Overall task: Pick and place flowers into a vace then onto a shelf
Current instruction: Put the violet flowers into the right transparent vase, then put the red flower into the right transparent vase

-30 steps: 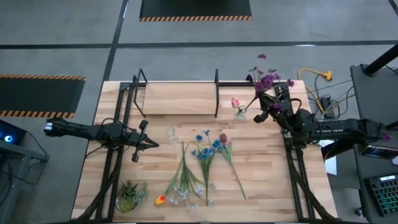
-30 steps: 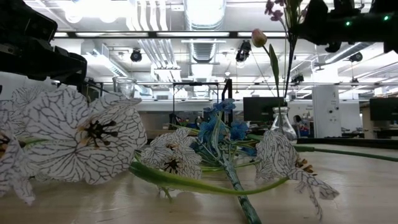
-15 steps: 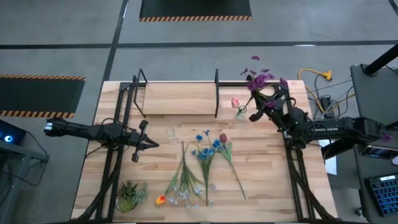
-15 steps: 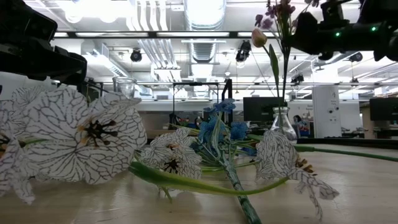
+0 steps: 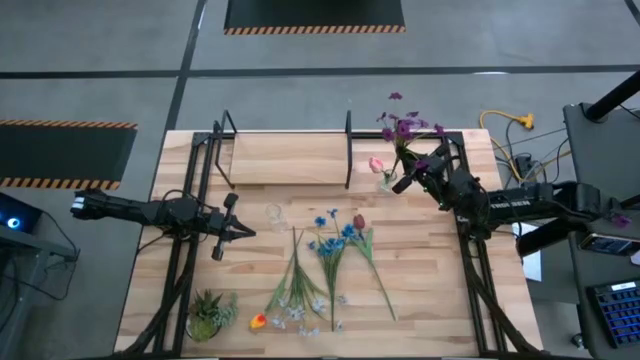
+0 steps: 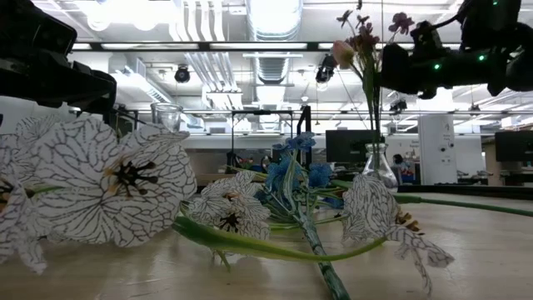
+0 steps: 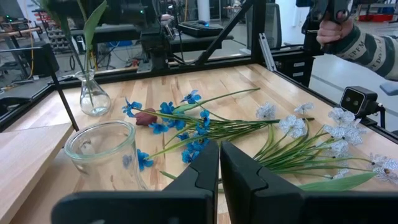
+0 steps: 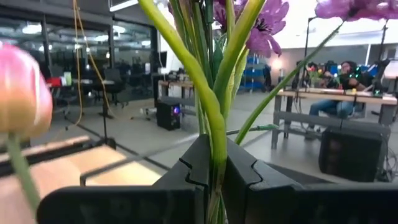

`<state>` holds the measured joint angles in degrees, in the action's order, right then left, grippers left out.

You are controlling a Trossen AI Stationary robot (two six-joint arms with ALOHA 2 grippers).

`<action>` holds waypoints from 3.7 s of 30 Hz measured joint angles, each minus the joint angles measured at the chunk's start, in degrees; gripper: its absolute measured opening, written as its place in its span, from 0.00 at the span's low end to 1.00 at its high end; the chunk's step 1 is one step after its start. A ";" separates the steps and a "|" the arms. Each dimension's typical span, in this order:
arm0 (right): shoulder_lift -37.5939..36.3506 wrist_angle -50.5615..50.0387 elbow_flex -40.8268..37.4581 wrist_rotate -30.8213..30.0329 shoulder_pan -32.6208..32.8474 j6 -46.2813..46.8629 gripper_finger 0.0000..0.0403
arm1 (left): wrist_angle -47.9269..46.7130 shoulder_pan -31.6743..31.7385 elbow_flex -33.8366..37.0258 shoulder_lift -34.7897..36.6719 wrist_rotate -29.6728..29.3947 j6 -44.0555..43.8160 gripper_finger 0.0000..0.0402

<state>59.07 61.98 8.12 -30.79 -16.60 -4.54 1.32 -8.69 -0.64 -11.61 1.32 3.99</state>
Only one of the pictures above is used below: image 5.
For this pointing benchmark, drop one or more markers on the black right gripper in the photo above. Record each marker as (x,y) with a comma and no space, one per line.
(432,167)

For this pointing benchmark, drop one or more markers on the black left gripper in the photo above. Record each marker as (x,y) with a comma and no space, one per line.
(220,225)

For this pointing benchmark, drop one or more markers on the purple artificial flower bunch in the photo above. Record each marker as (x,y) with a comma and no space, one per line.
(403,131)

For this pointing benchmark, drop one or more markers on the pink artificial tulip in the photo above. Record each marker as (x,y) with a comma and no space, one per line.
(376,164)

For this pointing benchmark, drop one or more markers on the tall clear glass vase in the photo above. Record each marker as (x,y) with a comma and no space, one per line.
(276,217)

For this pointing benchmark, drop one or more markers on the dark red artificial tulip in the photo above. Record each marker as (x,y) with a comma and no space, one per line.
(359,222)

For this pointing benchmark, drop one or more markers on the white veined artificial flower bunch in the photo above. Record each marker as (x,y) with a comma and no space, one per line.
(300,287)

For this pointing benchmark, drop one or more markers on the orange yellow artificial tulip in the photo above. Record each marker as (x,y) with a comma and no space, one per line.
(258,321)

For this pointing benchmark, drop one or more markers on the blue artificial flower bunch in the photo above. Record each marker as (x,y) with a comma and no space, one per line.
(331,246)

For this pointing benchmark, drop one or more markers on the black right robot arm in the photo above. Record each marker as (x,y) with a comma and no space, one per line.
(515,205)

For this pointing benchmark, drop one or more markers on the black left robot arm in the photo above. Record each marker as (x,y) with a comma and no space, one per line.
(125,210)

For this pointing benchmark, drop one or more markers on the small clear glass flask vase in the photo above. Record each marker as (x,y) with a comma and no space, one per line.
(386,186)

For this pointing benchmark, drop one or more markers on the green potted succulent plant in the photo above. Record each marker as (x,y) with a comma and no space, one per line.
(205,320)

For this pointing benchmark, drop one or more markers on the black power strip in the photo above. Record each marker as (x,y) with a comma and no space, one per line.
(525,167)

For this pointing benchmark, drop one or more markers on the white paper sheet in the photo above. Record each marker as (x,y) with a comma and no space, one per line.
(532,265)

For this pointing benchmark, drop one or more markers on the black hazard-striped floor mat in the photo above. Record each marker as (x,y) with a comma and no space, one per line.
(60,152)
(312,12)

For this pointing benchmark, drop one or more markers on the grey side desk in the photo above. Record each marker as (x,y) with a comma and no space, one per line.
(605,165)

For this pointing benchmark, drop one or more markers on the grey equipment stand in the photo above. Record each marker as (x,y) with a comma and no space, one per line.
(30,241)

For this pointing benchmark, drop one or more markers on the black round pole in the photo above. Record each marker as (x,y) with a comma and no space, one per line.
(615,97)

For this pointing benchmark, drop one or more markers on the black tablet device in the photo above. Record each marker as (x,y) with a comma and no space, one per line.
(610,245)

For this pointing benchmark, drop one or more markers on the loose purple flower head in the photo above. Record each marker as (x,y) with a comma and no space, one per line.
(622,220)

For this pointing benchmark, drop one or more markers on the black computer with blue light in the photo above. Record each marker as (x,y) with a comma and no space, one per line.
(20,215)

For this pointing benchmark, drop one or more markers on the blue-lit black keyboard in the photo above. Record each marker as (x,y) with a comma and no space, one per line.
(620,312)

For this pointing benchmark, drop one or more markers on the black metal table frame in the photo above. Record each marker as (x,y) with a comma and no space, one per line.
(197,280)

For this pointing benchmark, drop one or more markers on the black metal shelf bracket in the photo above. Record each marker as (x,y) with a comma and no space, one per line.
(225,150)
(348,150)

